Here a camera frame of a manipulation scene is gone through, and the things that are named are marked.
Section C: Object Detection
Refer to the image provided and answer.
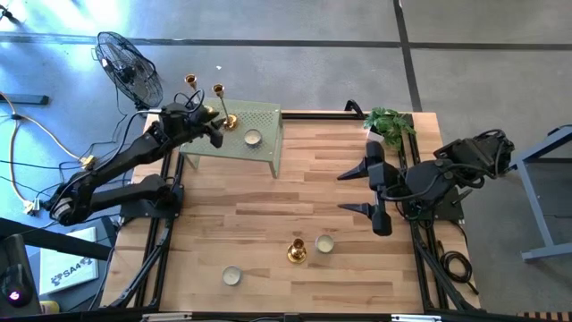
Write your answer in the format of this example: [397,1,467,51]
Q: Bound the green plant in white pot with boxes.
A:
[362,106,417,153]

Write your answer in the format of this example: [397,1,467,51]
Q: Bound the coiled black cable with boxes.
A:
[435,239,480,296]

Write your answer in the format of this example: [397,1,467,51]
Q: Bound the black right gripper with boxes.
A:
[337,140,394,237]

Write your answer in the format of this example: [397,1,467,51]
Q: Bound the yellow extension cord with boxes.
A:
[8,116,41,216]
[0,91,98,170]

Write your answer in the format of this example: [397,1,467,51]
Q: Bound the black curved bracket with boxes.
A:
[343,98,366,120]

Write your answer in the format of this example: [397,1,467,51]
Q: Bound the white strip on frame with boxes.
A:
[391,314,442,322]
[141,312,193,322]

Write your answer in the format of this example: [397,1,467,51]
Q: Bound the brass candlestick holder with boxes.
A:
[184,74,215,115]
[286,237,308,265]
[212,83,240,131]

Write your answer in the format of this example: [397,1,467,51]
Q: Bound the grey metal table frame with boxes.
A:
[492,126,572,264]

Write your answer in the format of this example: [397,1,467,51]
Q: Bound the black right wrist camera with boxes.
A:
[377,161,400,192]

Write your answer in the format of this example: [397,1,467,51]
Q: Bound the white printed box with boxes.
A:
[38,226,100,296]

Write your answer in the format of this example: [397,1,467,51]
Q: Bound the glowing computer mouse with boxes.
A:
[3,264,33,309]

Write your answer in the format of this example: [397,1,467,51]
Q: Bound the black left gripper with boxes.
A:
[159,101,223,149]

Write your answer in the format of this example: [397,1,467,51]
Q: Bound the black flat bar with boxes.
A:
[0,92,50,107]

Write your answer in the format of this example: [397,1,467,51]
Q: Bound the black floor fan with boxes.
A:
[91,30,165,118]

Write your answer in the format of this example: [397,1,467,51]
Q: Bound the white candle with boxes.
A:
[243,128,264,148]
[222,265,243,287]
[315,233,336,254]

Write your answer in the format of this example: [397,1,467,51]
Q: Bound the black aluminium frame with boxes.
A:
[100,109,484,322]

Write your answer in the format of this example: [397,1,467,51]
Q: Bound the green perforated metal shelf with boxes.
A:
[179,97,286,179]

